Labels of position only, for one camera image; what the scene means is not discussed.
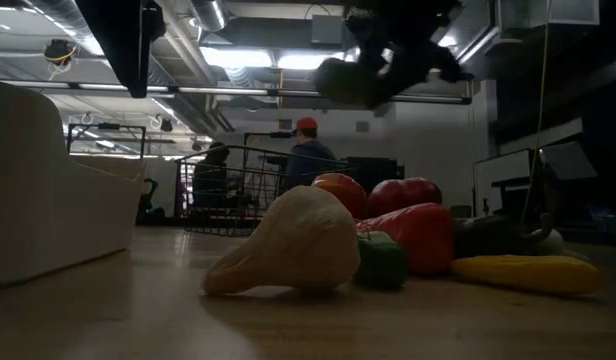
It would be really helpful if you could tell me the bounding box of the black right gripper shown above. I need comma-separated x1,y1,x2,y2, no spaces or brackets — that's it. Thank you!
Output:
345,0,475,109

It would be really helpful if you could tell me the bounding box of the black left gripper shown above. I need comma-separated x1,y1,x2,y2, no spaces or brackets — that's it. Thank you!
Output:
75,0,167,97

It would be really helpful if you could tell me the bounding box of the dark green avocado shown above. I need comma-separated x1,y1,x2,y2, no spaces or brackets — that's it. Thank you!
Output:
311,56,384,108

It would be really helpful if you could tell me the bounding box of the red bell pepper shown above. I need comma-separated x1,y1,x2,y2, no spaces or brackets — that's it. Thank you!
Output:
366,176,444,220

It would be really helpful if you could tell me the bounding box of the orange red peach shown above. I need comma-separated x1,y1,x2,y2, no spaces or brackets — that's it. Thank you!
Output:
310,172,369,221

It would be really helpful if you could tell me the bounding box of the orange carrot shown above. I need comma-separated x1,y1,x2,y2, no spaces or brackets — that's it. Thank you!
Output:
355,202,457,276

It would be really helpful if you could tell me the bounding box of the white garlic bulb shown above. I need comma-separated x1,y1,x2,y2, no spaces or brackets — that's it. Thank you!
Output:
201,185,362,296

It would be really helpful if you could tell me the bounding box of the small green bell pepper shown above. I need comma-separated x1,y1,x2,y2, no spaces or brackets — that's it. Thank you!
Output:
355,229,409,290

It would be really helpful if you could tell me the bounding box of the small white green vegetable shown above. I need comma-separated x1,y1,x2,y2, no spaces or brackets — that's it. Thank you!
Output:
530,227,567,257

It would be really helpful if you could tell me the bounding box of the yellow chili pepper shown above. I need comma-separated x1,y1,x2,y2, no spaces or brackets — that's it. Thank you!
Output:
450,254,603,296

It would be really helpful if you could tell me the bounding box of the grey ceiling box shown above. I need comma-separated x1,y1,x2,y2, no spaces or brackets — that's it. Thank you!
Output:
311,13,345,46

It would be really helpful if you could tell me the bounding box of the black yellow ceiling reel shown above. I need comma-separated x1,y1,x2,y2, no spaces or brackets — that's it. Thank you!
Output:
42,38,79,69

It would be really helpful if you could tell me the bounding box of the ceiling light panel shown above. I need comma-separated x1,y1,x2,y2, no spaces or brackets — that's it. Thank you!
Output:
277,52,347,71
200,46,274,70

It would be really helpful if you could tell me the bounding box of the grey horizontal beam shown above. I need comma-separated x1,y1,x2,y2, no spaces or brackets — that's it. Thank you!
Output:
0,77,473,106

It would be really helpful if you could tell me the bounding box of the black cabinet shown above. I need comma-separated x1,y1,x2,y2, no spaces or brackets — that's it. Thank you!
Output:
345,156,405,194

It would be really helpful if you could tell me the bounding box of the person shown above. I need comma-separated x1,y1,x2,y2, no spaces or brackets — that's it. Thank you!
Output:
191,141,239,211
282,117,339,194

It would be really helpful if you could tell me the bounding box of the white plastic tray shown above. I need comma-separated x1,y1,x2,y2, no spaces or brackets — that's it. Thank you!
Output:
0,80,147,289

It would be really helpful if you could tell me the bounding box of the white board panel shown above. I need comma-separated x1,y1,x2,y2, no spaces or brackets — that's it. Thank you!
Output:
472,147,534,209

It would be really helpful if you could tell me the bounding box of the silver ventilation duct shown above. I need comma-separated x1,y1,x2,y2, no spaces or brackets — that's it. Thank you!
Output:
17,0,224,131

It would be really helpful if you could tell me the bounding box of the metal wire basket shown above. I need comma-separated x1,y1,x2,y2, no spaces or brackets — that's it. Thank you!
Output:
173,143,359,237

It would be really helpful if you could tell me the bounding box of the black aluminium table frame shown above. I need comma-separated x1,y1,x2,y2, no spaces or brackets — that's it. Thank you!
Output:
557,224,616,247

